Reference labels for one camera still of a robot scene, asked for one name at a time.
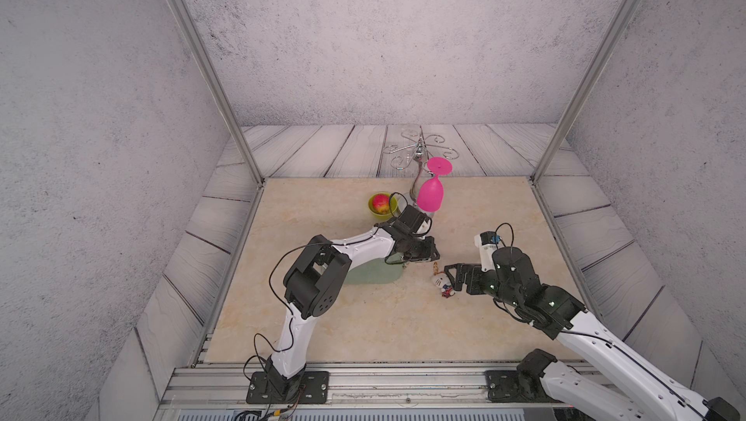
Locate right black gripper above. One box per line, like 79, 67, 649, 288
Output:
444, 260, 523, 311

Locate Hello Kitty plush keychain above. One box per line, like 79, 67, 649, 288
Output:
431, 273, 456, 299

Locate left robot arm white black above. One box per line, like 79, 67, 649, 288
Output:
258, 205, 440, 398

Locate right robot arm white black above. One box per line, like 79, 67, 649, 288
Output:
444, 244, 741, 420

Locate small green bowl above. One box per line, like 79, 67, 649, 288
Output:
368, 193, 399, 222

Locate red yellow apple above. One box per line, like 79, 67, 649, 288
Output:
371, 194, 392, 215

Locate pink plastic wine glass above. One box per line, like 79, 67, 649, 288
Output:
416, 157, 453, 212

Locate silver metal glass rack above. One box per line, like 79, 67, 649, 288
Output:
383, 128, 460, 211

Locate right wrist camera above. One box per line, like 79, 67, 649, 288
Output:
474, 231, 501, 273

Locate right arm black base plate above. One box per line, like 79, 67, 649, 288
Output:
484, 370, 554, 404

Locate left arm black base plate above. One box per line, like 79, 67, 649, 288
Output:
246, 370, 329, 405

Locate aluminium front rail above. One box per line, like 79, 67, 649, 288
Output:
155, 362, 588, 420

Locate right aluminium frame post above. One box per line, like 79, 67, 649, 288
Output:
530, 0, 642, 187

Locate aluminium frame post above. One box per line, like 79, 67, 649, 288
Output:
166, 0, 265, 187
530, 0, 642, 187

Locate left aluminium frame post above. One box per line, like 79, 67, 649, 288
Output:
166, 0, 265, 187

